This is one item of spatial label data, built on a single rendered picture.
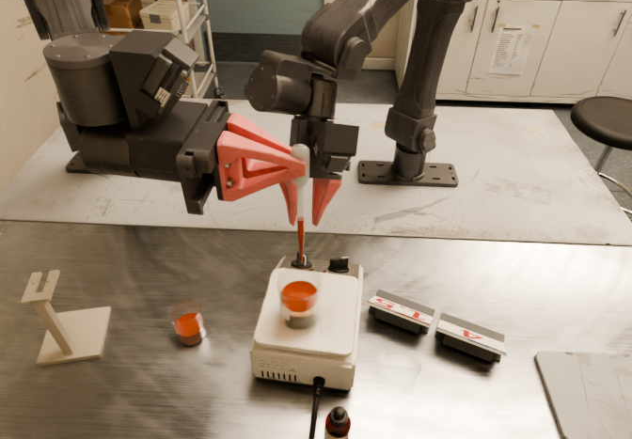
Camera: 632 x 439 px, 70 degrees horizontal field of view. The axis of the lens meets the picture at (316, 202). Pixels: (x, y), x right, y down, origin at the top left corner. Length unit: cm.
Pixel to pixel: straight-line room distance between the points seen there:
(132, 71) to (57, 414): 45
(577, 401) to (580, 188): 48
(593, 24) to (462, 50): 74
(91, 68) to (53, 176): 67
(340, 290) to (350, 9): 36
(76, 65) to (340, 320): 39
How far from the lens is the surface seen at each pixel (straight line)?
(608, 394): 72
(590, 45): 328
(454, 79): 310
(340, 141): 54
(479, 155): 106
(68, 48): 43
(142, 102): 41
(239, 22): 355
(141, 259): 81
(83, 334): 73
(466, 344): 67
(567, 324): 78
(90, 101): 42
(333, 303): 59
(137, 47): 39
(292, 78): 58
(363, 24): 62
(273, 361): 58
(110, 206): 93
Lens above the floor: 146
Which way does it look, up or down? 40 degrees down
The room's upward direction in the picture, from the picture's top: 1 degrees clockwise
